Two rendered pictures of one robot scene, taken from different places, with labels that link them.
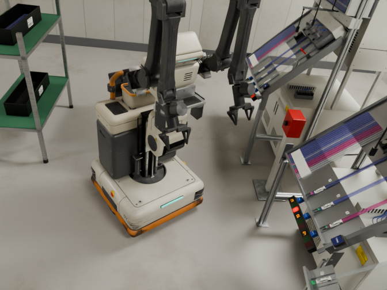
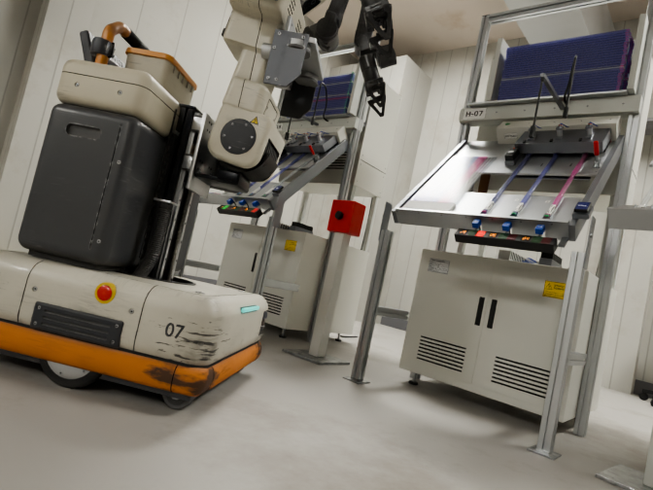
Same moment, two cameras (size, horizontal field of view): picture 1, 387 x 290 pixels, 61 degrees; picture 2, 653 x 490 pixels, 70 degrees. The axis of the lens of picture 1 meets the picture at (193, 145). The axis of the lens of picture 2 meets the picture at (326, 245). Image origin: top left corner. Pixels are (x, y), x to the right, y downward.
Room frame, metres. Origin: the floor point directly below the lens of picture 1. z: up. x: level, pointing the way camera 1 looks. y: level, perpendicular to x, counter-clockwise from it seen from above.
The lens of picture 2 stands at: (0.35, 0.88, 0.38)
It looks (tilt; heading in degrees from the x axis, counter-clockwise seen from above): 4 degrees up; 319
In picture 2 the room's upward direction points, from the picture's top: 12 degrees clockwise
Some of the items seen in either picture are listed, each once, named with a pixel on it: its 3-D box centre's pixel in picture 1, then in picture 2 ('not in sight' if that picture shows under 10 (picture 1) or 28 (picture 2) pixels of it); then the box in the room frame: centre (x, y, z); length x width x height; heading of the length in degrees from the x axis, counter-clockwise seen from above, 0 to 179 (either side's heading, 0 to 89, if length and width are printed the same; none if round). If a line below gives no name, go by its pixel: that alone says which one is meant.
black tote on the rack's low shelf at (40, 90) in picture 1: (28, 92); not in sight; (2.38, 1.48, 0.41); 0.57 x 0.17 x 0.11; 8
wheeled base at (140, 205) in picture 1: (147, 182); (139, 314); (1.77, 0.31, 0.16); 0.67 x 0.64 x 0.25; 43
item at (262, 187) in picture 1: (281, 156); (332, 279); (2.04, -0.70, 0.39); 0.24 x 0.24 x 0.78; 8
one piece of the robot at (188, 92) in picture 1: (178, 107); (292, 69); (1.55, 0.11, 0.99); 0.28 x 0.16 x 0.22; 133
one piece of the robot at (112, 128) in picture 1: (141, 130); (145, 172); (1.83, 0.37, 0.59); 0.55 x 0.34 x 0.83; 133
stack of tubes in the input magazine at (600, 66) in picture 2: not in sight; (562, 73); (1.32, -1.15, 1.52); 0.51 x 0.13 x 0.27; 8
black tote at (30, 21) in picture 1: (15, 22); not in sight; (2.37, 1.46, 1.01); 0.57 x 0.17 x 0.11; 7
